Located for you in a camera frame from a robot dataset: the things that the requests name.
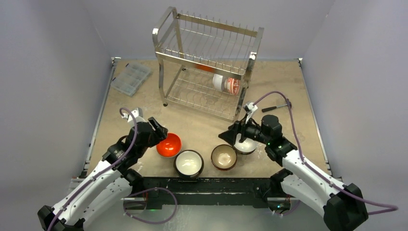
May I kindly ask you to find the clear plastic organizer box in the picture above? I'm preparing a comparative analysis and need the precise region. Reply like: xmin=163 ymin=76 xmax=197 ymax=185
xmin=111 ymin=62 xmax=151 ymax=97

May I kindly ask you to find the black handled claw hammer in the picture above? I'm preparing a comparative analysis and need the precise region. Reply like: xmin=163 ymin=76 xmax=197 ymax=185
xmin=261 ymin=100 xmax=292 ymax=113

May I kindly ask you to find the red orange bowl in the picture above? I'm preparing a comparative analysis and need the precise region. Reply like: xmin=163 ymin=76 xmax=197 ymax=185
xmin=156 ymin=133 xmax=182 ymax=158

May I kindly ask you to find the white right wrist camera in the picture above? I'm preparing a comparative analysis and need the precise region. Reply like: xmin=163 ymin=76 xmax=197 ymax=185
xmin=243 ymin=102 xmax=258 ymax=122

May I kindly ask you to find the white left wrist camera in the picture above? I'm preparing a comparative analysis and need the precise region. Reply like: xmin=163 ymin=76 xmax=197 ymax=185
xmin=121 ymin=107 xmax=146 ymax=124

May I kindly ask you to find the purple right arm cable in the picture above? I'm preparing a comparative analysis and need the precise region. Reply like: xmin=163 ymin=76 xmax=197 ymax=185
xmin=253 ymin=90 xmax=399 ymax=216

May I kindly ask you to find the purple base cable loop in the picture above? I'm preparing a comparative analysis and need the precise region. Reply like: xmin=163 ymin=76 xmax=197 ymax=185
xmin=123 ymin=187 xmax=178 ymax=225

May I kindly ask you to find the dark bowl cream inside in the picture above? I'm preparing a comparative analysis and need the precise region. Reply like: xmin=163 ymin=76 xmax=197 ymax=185
xmin=233 ymin=142 xmax=257 ymax=155

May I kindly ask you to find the orange floral patterned bowl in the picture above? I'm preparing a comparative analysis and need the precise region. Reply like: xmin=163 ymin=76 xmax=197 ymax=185
xmin=225 ymin=78 xmax=240 ymax=95

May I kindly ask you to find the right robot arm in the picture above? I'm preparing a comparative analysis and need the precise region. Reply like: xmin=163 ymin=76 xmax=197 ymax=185
xmin=218 ymin=115 xmax=369 ymax=231

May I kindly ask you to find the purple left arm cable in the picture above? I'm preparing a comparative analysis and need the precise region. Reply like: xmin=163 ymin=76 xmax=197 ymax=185
xmin=46 ymin=107 xmax=138 ymax=231

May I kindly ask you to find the stainless steel dish rack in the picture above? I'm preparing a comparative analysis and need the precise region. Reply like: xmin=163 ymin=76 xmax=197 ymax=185
xmin=152 ymin=6 xmax=264 ymax=122

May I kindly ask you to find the brown bowl tan inside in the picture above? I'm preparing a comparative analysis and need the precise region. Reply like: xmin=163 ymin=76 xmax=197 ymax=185
xmin=211 ymin=144 xmax=238 ymax=171

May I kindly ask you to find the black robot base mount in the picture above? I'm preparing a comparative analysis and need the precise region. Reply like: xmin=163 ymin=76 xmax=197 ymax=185
xmin=111 ymin=169 xmax=294 ymax=211

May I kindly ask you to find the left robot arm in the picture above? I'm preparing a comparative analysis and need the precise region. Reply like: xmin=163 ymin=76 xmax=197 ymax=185
xmin=38 ymin=116 xmax=168 ymax=231

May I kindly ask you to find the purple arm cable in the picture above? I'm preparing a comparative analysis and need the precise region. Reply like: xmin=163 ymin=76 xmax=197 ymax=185
xmin=46 ymin=107 xmax=138 ymax=231
xmin=253 ymin=90 xmax=399 ymax=216

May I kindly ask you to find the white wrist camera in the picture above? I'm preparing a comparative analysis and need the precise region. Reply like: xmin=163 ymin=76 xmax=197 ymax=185
xmin=121 ymin=107 xmax=146 ymax=124
xmin=243 ymin=102 xmax=258 ymax=122

